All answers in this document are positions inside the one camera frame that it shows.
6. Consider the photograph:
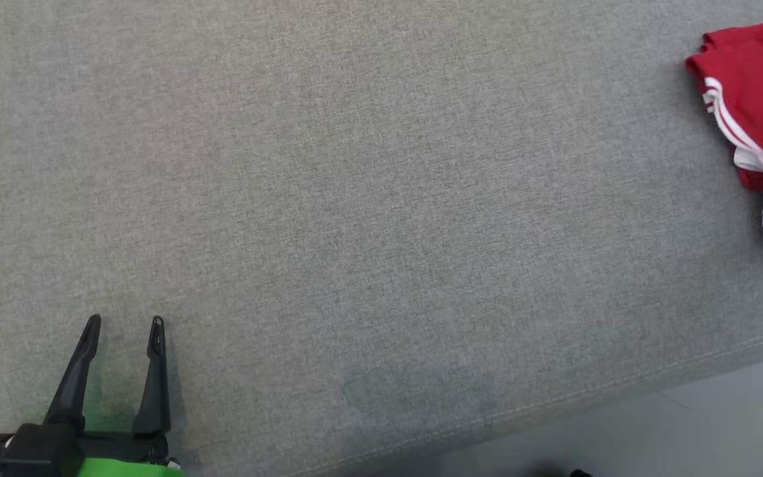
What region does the red Bulls jersey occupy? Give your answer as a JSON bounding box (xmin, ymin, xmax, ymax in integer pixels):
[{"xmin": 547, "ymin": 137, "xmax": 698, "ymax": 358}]
[{"xmin": 685, "ymin": 18, "xmax": 763, "ymax": 259}]

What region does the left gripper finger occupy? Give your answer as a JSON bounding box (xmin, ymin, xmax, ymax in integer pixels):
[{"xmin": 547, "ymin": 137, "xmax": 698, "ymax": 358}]
[
  {"xmin": 44, "ymin": 315, "xmax": 101, "ymax": 428},
  {"xmin": 133, "ymin": 317, "xmax": 171, "ymax": 435}
]

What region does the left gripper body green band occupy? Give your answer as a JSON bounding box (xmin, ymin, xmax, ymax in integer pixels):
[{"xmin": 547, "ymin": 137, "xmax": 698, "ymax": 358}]
[{"xmin": 60, "ymin": 432, "xmax": 183, "ymax": 477}]

